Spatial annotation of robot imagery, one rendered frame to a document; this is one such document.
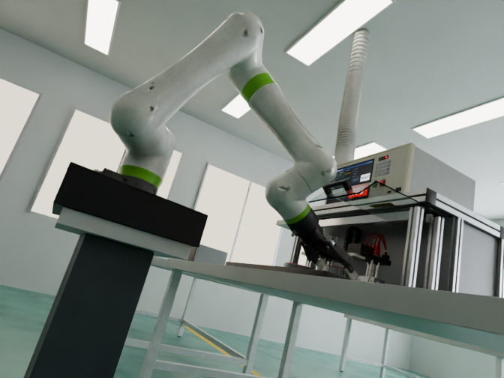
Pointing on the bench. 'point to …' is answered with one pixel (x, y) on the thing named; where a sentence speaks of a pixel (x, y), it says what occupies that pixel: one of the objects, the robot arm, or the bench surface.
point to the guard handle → (337, 185)
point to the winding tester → (417, 173)
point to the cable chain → (352, 236)
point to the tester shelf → (451, 208)
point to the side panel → (476, 262)
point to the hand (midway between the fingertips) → (338, 273)
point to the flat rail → (366, 219)
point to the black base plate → (287, 270)
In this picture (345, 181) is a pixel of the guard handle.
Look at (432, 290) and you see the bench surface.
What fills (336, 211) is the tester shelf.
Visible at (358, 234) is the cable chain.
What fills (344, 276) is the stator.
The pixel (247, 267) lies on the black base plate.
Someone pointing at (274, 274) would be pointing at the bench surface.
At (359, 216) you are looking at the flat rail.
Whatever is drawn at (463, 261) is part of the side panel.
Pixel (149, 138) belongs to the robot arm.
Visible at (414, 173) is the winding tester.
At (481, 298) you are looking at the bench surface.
